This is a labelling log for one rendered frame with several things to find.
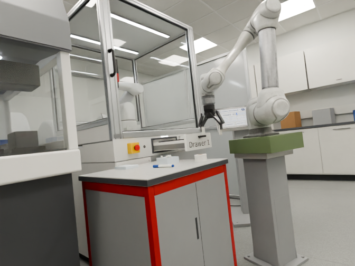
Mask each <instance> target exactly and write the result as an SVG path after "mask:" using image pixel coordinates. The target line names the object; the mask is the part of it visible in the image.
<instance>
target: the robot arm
mask: <svg viewBox="0 0 355 266"><path fill-rule="evenodd" d="M281 9H282V6H281V3H280V1H279V0H264V1H263V2H262V3H260V4H259V6H258V7H257V8H256V9H255V11H254V12H253V14H252V16H251V18H250V20H249V21H248V23H247V25H246V27H245V28H244V30H243V31H242V33H241V35H240V37H239V39H238V41H237V42H236V44H235V46H234V47H233V48H232V50H231V51H230V52H229V54H228V55H227V57H226V58H225V59H224V61H223V62H222V63H221V64H220V65H219V66H218V67H217V68H212V69H211V70H210V71H209V72H208V73H204V74H202V75H200V79H199V89H200V94H201V99H202V105H204V106H203V108H204V113H201V117H200V120H199V124H198V127H200V128H201V132H202V135H205V128H204V125H205V123H206V121H207V120H208V119H210V118H213V119H214V120H215V121H216V122H217V123H218V124H219V125H218V128H219V135H222V129H223V128H222V124H224V123H225V122H224V120H223V118H222V116H221V115H220V112H219V110H216V111H215V108H214V104H215V96H214V93H215V91H216V90H217V89H218V88H219V87H220V86H221V85H222V83H223V81H224V80H225V78H226V77H225V73H226V72H227V70H228V68H229V67H230V66H231V64H232V63H233V61H234V60H235V59H236V58H237V56H238V55H239V54H240V53H241V51H242V50H243V49H244V48H246V47H247V46H248V45H249V44H250V43H251V42H252V41H253V40H254V39H255V38H256V37H257V36H259V53H260V71H261V88H262V90H261V91H260V92H259V94H258V97H254V98H251V99H250V100H249V101H248V102H247V105H246V119H247V125H248V130H249V134H248V135H246V136H243V138H253V137H263V136H271V135H278V134H279V132H274V130H272V127H271V124H275V123H278V122H280V121H282V120H284V119H285V118H286V117H287V116H288V114H289V111H290V105H289V101H288V100H287V99H286V97H285V94H284V91H283V90H282V89H281V88H279V81H278V65H277V48H276V32H275V31H276V29H277V27H278V21H279V16H280V13H281ZM215 113H216V114H217V116H218V118H219V119H218V118H217V117H216V116H215ZM204 116H205V117H204ZM203 118H204V120H203Z"/></svg>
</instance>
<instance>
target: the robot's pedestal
mask: <svg viewBox="0 0 355 266"><path fill-rule="evenodd" d="M290 154H293V149H291V150H286V151H280V152H277V153H272V154H234V156H235V158H241V159H243V162H244V171H245V180H246V189H247V198H248V207H249V216H250V225H251V234H252V240H253V250H254V251H253V252H252V253H250V254H248V255H246V256H244V259H246V260H248V261H250V262H252V263H254V264H256V265H258V266H300V265H301V264H303V263H304V262H306V261H307V260H309V258H308V257H305V256H303V255H300V254H298V253H296V247H295V238H294V230H293V221H292V212H291V204H290V198H289V190H288V181H287V172H286V164H285V155H290Z"/></svg>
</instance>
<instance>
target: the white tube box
mask: <svg viewBox="0 0 355 266"><path fill-rule="evenodd" d="M156 161H157V164H163V165H169V164H175V163H179V157H178V156H171V158H169V157H168V158H166V157H163V158H157V159H156Z"/></svg>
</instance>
